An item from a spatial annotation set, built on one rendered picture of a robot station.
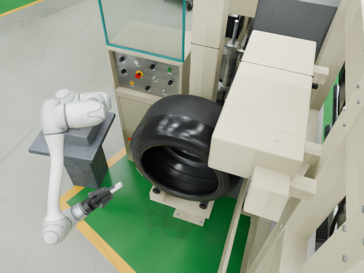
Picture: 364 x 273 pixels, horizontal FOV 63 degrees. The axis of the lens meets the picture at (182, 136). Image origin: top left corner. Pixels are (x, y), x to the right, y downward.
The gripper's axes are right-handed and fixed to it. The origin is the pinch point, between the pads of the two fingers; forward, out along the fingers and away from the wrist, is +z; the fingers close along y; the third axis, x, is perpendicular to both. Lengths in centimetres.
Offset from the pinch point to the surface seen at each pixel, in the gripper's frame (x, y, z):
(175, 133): 25, -24, 43
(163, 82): -65, -8, 56
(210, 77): 3, -26, 72
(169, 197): -1.5, 28.7, 18.5
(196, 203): 6.9, 37.0, 30.6
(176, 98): 7, -29, 52
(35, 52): -327, -38, -58
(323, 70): 46, -25, 102
